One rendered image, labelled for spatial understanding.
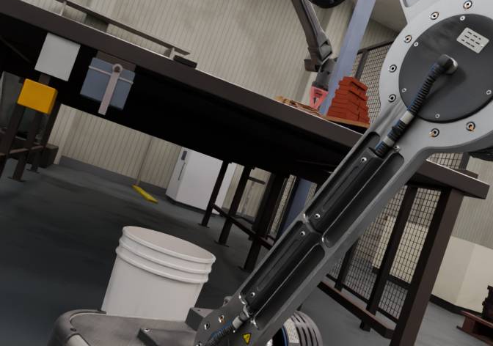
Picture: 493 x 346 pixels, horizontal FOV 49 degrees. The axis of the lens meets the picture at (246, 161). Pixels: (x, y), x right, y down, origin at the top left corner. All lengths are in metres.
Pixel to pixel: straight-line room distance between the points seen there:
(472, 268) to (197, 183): 3.48
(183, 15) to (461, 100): 7.36
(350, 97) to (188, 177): 4.56
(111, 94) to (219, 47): 6.48
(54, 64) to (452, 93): 1.25
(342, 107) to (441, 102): 2.02
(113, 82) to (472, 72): 1.16
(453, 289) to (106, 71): 5.39
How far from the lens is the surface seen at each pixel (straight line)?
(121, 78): 1.72
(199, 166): 7.17
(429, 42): 0.87
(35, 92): 1.73
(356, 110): 2.87
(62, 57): 1.76
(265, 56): 8.39
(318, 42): 2.09
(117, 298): 1.65
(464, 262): 6.54
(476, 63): 0.82
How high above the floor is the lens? 0.63
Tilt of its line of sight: 2 degrees up
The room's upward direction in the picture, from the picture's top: 19 degrees clockwise
